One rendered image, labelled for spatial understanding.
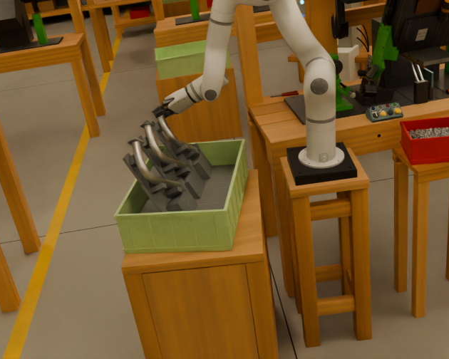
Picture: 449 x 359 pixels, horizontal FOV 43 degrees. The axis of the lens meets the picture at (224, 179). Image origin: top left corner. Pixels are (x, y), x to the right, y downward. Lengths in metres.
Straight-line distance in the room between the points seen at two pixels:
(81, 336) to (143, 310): 0.97
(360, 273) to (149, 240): 0.97
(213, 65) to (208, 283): 0.82
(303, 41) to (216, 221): 0.74
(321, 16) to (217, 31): 1.04
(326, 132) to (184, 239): 0.71
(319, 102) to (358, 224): 0.55
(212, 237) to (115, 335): 1.18
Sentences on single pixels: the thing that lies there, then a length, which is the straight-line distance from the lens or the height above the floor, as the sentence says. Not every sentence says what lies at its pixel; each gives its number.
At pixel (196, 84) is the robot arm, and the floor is 1.27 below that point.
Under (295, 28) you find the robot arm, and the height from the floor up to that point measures 1.46.
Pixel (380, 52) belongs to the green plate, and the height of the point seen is 1.15.
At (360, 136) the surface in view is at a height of 0.85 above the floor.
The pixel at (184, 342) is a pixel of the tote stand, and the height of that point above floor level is 0.41.
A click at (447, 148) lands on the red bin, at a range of 2.56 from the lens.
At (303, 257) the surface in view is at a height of 0.51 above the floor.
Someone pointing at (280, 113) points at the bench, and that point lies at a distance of 2.98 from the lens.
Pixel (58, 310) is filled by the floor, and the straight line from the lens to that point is 3.38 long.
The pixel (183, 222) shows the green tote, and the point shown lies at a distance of 2.04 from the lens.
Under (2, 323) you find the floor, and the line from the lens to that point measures 3.46.
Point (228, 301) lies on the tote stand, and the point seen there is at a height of 0.59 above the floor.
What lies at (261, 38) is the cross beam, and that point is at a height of 1.21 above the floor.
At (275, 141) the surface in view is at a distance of 2.61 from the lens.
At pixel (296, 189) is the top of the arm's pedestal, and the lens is 2.29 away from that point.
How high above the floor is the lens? 1.95
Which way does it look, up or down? 27 degrees down
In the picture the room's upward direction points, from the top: 9 degrees counter-clockwise
